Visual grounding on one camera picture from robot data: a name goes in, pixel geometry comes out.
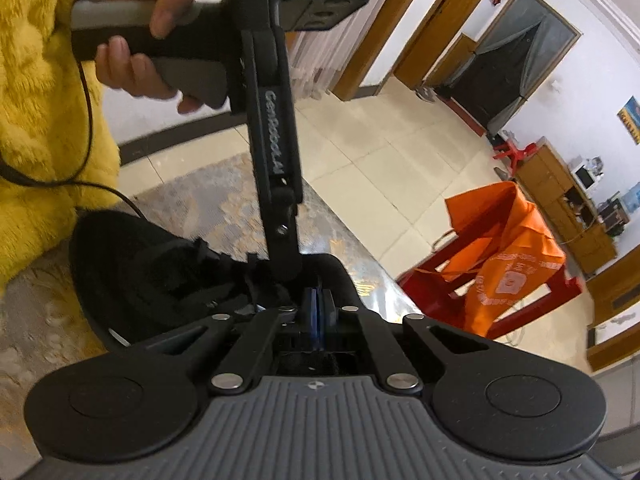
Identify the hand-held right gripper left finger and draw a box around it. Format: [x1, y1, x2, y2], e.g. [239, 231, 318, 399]
[131, 288, 317, 393]

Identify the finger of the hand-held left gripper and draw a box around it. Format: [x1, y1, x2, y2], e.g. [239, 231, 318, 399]
[263, 201, 307, 284]

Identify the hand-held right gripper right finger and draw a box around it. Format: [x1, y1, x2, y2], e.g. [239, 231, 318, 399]
[317, 289, 493, 390]

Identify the black shoe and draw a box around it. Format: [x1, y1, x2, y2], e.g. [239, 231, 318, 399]
[67, 209, 362, 352]

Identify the white pleated curtain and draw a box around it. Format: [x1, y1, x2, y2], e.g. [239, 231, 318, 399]
[286, 0, 373, 107]

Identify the orange fabric bag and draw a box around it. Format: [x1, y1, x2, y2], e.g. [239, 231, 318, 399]
[439, 181, 569, 338]

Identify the yellow fuzzy jacket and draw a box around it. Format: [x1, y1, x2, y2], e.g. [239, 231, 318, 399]
[0, 0, 123, 298]

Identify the small red plastic stool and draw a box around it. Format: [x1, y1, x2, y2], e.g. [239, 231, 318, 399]
[492, 131, 542, 172]

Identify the wooden desk cabinet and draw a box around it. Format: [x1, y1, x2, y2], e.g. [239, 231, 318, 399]
[514, 139, 619, 277]

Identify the grey door curtain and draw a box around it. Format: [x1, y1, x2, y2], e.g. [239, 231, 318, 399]
[451, 0, 577, 132]

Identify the white computer monitor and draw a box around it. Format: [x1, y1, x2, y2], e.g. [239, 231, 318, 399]
[571, 161, 595, 192]

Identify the low wooden cabinet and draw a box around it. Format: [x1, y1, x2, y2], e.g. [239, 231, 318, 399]
[584, 244, 640, 373]

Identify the wooden door frame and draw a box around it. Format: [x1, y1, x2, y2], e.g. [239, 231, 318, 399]
[331, 0, 512, 102]

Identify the black cable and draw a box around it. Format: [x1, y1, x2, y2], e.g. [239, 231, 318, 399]
[0, 55, 151, 223]

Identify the wall poster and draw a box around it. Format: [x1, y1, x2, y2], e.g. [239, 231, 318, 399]
[616, 94, 640, 145]

